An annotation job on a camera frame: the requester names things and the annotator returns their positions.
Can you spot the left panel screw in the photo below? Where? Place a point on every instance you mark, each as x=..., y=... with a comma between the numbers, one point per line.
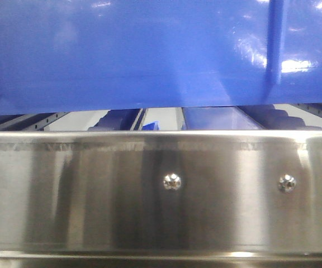
x=172, y=181

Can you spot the stainless steel conveyor side panel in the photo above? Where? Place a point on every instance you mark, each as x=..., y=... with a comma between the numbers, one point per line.
x=96, y=199

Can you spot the right panel screw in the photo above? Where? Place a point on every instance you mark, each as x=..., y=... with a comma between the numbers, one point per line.
x=287, y=183

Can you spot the left black perforated rail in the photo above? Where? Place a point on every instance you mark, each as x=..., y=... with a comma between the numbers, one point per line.
x=29, y=122

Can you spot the blue plastic bin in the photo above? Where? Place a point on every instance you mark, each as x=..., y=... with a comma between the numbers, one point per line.
x=63, y=56

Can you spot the panel screw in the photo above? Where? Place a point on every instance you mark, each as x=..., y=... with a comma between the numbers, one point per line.
x=172, y=181
x=287, y=183

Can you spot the small blue plastic piece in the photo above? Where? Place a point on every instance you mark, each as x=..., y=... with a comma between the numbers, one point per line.
x=152, y=126

